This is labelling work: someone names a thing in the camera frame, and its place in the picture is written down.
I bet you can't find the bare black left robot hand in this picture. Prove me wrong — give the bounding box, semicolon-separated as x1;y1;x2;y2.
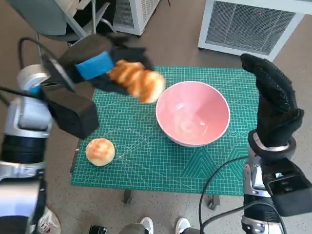
58;34;156;96

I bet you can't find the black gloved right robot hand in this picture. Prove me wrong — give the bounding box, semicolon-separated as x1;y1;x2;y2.
240;53;305;148

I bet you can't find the long striped toy bread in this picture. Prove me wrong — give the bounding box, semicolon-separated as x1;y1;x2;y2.
108;59;166;103

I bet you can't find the pink bowl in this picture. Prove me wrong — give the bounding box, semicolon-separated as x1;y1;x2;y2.
156;81;231;148

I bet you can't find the round toy bread bun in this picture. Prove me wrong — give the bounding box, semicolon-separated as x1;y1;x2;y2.
85;138;116;167

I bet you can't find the person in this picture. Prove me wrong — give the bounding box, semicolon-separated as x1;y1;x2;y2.
119;216;193;234
36;207;61;234
55;0;117;32

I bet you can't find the small white mesh cabinet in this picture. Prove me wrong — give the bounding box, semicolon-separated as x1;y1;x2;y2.
113;0;161;37

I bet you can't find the grey office chair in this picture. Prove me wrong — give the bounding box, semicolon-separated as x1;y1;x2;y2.
4;0;117;47

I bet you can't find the large white mesh cabinet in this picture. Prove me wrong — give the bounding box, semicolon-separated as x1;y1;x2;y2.
197;0;305;61

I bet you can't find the green cutting mat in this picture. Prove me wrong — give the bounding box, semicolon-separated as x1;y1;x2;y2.
70;65;263;195

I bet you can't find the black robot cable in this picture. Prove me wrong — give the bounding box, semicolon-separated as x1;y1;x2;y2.
19;38;60;71
199;156;248;232
202;201;288;234
0;86;46;105

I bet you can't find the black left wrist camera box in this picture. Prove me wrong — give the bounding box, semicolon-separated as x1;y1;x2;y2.
40;55;99;139

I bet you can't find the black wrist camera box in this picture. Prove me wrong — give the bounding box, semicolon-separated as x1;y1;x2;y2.
262;158;312;217
40;55;99;139

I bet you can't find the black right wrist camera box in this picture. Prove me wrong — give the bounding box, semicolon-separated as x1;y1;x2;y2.
262;158;312;217

